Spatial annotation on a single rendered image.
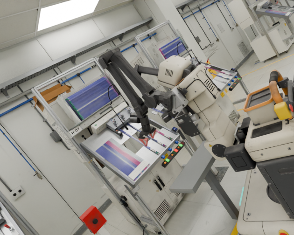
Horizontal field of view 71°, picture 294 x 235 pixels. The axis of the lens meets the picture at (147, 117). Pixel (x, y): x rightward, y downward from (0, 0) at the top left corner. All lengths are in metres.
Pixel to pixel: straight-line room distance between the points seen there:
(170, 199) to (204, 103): 1.38
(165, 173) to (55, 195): 1.88
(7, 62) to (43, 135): 1.25
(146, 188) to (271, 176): 1.30
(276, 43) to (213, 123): 4.80
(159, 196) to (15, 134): 2.29
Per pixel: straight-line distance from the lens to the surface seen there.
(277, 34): 5.95
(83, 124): 2.17
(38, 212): 3.60
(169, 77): 1.27
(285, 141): 1.12
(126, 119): 2.20
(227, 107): 3.32
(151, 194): 2.26
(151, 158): 1.93
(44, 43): 4.13
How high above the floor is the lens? 1.35
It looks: 8 degrees down
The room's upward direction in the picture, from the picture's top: 35 degrees counter-clockwise
